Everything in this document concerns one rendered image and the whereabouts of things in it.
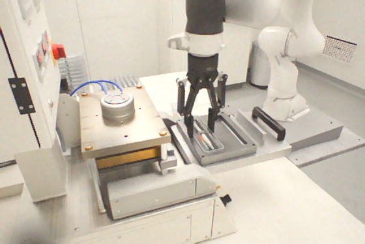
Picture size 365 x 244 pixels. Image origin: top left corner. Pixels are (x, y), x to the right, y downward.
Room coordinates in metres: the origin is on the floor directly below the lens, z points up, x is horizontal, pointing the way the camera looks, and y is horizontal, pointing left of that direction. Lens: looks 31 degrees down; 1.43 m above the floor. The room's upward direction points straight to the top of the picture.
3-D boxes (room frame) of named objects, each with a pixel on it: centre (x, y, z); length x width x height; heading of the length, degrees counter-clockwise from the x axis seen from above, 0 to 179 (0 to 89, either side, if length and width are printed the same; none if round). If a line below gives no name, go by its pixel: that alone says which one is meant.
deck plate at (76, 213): (0.55, 0.18, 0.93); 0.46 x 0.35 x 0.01; 109
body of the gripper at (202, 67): (0.63, -0.06, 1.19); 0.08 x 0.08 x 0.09
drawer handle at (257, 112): (0.70, -0.27, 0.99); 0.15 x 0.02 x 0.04; 19
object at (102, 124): (0.57, 0.18, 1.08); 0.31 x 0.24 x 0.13; 19
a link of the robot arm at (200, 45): (0.64, -0.03, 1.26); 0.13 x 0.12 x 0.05; 19
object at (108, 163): (0.56, 0.15, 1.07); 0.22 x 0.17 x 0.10; 19
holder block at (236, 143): (0.64, -0.10, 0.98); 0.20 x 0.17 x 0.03; 19
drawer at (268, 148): (0.66, -0.14, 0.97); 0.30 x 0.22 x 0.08; 109
